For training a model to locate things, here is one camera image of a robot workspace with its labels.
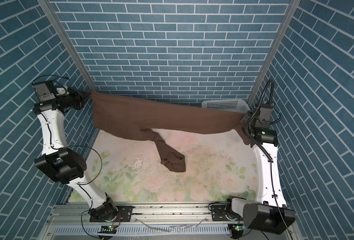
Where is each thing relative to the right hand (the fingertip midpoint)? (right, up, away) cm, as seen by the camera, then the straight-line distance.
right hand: (250, 114), depth 72 cm
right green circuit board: (-6, -55, -1) cm, 55 cm away
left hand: (-81, +12, +4) cm, 82 cm away
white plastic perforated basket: (+8, +10, +43) cm, 45 cm away
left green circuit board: (-69, -56, 0) cm, 89 cm away
